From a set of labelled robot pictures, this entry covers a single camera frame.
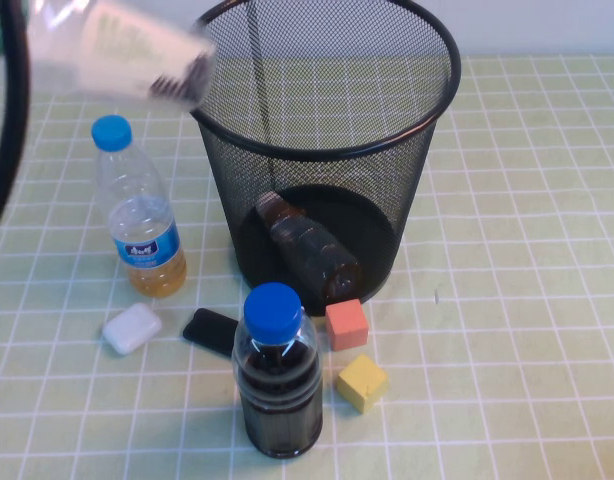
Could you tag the brown-tinted plastic bottle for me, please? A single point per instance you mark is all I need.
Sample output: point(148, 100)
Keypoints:
point(312, 247)

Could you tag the clear bottle with white cap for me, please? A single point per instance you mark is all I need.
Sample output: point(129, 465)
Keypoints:
point(112, 50)

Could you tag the black mesh wastebasket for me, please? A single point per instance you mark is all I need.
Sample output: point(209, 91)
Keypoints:
point(227, 165)

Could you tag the orange cube block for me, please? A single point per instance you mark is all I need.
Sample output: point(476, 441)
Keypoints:
point(346, 327)

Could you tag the small black flat case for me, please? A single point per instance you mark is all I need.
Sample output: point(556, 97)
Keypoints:
point(207, 327)

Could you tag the yellow cube block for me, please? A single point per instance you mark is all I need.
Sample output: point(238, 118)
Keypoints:
point(362, 382)

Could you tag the dark liquid bottle blue cap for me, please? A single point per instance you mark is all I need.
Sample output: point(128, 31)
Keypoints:
point(279, 400)

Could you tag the blue-label bottle with yellow liquid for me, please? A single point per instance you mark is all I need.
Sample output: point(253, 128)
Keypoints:
point(137, 210)

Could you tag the white earbuds case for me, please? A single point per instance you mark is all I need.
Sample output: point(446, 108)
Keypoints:
point(132, 328)

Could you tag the green checkered tablecloth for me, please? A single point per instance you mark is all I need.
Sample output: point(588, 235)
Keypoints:
point(512, 250)

